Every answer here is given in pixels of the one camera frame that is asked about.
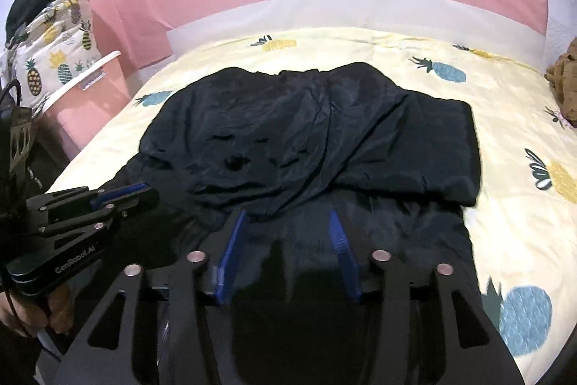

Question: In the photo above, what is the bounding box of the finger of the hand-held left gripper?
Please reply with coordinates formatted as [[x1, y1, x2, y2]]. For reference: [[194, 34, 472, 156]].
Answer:
[[27, 182, 160, 217], [40, 201, 156, 238]]

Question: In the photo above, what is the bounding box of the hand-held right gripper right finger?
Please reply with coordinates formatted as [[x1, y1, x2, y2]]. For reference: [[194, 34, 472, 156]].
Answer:
[[328, 209, 526, 385]]

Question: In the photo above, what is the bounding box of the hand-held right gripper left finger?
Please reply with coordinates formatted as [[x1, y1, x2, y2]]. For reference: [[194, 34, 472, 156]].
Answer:
[[58, 209, 253, 385]]

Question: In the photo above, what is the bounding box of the black puffer jacket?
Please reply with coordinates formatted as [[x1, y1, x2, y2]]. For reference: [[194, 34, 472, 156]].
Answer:
[[88, 61, 485, 385]]

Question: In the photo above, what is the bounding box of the person's left hand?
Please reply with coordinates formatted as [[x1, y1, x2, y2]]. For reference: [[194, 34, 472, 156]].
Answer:
[[0, 280, 76, 339]]

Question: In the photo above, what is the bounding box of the pink basket with white rim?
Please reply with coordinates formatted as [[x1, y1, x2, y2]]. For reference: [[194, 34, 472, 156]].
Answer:
[[34, 50, 136, 162]]

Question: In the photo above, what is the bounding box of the white pineapple print quilt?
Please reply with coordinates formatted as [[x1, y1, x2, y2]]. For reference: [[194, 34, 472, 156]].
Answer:
[[0, 0, 96, 115]]

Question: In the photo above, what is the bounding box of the yellow pineapple print bed sheet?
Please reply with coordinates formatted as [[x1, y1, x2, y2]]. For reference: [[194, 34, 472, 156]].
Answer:
[[45, 26, 577, 372]]

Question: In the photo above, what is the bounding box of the white bed headboard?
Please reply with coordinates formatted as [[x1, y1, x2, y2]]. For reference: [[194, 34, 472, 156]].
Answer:
[[167, 0, 548, 72]]

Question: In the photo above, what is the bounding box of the brown teddy bear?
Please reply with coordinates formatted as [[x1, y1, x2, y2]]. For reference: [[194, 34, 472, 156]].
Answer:
[[544, 49, 577, 128]]

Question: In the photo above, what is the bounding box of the black cable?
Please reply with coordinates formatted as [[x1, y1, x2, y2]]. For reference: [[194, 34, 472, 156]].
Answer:
[[0, 79, 24, 115]]

